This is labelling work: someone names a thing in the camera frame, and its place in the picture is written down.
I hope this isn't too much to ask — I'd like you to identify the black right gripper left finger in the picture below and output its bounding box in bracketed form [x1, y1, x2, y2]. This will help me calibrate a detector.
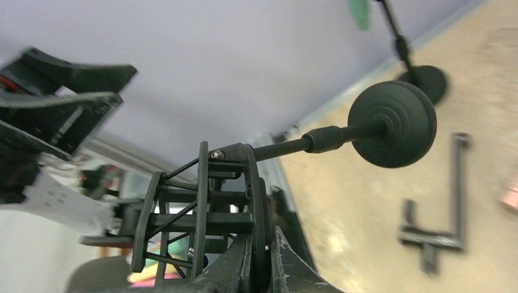
[81, 235, 253, 292]

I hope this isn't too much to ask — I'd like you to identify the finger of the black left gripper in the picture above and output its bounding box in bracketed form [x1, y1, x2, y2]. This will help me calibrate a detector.
[1, 92, 123, 160]
[12, 48, 137, 94]

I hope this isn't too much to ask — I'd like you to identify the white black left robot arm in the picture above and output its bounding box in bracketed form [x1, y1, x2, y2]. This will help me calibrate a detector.
[1, 47, 138, 248]

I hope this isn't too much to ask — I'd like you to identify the black clip stand green mic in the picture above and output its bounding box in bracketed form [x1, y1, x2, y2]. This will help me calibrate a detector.
[374, 0, 450, 107]

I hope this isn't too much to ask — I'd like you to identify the black metal clamp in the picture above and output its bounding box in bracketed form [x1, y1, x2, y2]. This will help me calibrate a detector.
[397, 132, 472, 275]

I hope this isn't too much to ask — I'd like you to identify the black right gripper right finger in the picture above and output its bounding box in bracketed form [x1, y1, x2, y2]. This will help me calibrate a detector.
[270, 226, 341, 293]

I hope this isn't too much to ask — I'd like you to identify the black shock mount round stand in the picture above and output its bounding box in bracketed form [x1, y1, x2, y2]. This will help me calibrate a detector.
[130, 80, 437, 292]

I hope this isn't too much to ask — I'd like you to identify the green microphone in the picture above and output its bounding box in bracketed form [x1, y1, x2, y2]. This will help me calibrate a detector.
[347, 0, 371, 31]

